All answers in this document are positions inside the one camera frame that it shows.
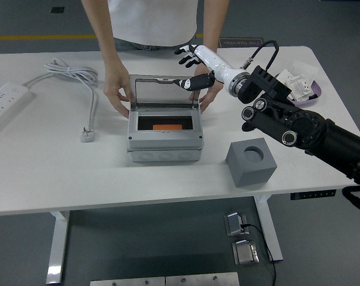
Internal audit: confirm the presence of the person's right hand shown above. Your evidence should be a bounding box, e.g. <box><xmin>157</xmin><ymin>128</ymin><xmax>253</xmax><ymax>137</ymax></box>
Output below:
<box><xmin>103</xmin><ymin>64</ymin><xmax>133</xmax><ymax>119</ymax></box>

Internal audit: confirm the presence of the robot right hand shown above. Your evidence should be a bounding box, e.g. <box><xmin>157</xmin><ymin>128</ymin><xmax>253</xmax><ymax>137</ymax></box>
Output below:
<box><xmin>172</xmin><ymin>43</ymin><xmax>243</xmax><ymax>90</ymax></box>

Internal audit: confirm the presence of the person's left hand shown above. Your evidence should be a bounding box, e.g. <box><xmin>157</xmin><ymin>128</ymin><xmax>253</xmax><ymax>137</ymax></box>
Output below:
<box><xmin>189</xmin><ymin>77</ymin><xmax>224</xmax><ymax>114</ymax></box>

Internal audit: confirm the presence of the transparent hinged box lid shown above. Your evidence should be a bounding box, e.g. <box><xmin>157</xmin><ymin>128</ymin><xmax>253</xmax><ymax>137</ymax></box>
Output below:
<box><xmin>129</xmin><ymin>74</ymin><xmax>202</xmax><ymax>108</ymax></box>

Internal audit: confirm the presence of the orange cylindrical battery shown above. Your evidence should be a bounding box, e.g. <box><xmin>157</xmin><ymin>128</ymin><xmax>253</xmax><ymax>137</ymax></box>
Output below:
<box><xmin>152</xmin><ymin>124</ymin><xmax>184</xmax><ymax>131</ymax></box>

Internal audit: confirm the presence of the grey box cover frame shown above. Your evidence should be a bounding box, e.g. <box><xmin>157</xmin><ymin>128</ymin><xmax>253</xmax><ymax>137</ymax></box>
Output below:
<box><xmin>127</xmin><ymin>105</ymin><xmax>204</xmax><ymax>151</ymax></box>

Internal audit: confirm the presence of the grey plastic box base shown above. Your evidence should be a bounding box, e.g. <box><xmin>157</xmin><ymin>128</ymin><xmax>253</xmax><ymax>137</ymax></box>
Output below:
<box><xmin>127</xmin><ymin>145</ymin><xmax>204</xmax><ymax>163</ymax></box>

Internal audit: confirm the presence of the grey cube holder block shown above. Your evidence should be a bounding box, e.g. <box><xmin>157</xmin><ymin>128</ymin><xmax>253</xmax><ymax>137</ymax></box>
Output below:
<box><xmin>226</xmin><ymin>136</ymin><xmax>278</xmax><ymax>188</ymax></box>

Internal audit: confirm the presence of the metal floor socket box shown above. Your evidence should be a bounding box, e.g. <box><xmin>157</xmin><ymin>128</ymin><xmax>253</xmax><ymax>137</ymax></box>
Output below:
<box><xmin>223</xmin><ymin>211</ymin><xmax>249</xmax><ymax>238</ymax></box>
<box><xmin>231</xmin><ymin>240</ymin><xmax>260</xmax><ymax>266</ymax></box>

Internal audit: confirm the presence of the dark floor sign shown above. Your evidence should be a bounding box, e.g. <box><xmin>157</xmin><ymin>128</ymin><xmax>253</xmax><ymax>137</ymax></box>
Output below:
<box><xmin>218</xmin><ymin>37</ymin><xmax>265</xmax><ymax>48</ymax></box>

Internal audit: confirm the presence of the white power plug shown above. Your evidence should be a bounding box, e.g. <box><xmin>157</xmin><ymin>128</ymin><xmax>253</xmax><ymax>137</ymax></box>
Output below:
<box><xmin>81</xmin><ymin>126</ymin><xmax>98</xmax><ymax>143</ymax></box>

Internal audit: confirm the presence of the person's torso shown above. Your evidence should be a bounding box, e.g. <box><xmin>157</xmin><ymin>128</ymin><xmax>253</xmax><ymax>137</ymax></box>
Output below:
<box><xmin>107</xmin><ymin>0</ymin><xmax>198</xmax><ymax>52</ymax></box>

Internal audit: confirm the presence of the printed socket package card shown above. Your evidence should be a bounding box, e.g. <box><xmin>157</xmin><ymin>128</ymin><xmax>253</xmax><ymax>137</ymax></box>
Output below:
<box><xmin>286</xmin><ymin>74</ymin><xmax>315</xmax><ymax>103</ymax></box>

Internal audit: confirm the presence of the clear plastic bag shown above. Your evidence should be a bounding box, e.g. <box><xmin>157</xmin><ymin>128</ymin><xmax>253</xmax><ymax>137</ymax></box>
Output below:
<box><xmin>289</xmin><ymin>60</ymin><xmax>320</xmax><ymax>81</ymax></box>

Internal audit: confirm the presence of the purple plastic tray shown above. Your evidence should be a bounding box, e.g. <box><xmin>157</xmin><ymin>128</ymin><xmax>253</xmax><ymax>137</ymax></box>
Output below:
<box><xmin>288</xmin><ymin>80</ymin><xmax>323</xmax><ymax>108</ymax></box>

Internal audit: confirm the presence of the white power strip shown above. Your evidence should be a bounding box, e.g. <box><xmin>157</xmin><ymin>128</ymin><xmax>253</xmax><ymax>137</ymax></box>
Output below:
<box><xmin>0</xmin><ymin>82</ymin><xmax>35</xmax><ymax>139</ymax></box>

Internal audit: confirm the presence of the black table control panel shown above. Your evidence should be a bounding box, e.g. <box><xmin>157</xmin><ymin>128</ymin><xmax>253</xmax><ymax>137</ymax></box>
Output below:
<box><xmin>290</xmin><ymin>189</ymin><xmax>337</xmax><ymax>201</ymax></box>

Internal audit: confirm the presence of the white table leg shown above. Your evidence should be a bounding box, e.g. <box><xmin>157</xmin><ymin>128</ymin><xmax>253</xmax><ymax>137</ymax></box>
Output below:
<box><xmin>45</xmin><ymin>210</ymin><xmax>71</xmax><ymax>284</ymax></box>
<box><xmin>255</xmin><ymin>195</ymin><xmax>284</xmax><ymax>263</ymax></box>

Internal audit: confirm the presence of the grey metal plate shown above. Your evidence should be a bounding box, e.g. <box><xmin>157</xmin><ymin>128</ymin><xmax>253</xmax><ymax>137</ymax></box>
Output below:
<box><xmin>165</xmin><ymin>272</ymin><xmax>240</xmax><ymax>286</ymax></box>
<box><xmin>89</xmin><ymin>276</ymin><xmax>166</xmax><ymax>286</ymax></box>

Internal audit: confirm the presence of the white power cord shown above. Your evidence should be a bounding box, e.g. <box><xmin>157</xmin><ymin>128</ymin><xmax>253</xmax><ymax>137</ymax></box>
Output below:
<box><xmin>24</xmin><ymin>58</ymin><xmax>99</xmax><ymax>132</ymax></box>

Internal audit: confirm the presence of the white square switch plate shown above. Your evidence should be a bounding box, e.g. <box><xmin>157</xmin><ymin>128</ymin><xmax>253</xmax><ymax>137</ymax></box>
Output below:
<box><xmin>276</xmin><ymin>69</ymin><xmax>292</xmax><ymax>84</ymax></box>

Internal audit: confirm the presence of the black floor cable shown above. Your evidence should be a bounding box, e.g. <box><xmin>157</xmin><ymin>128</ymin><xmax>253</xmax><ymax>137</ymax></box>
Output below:
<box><xmin>240</xmin><ymin>223</ymin><xmax>276</xmax><ymax>286</ymax></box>

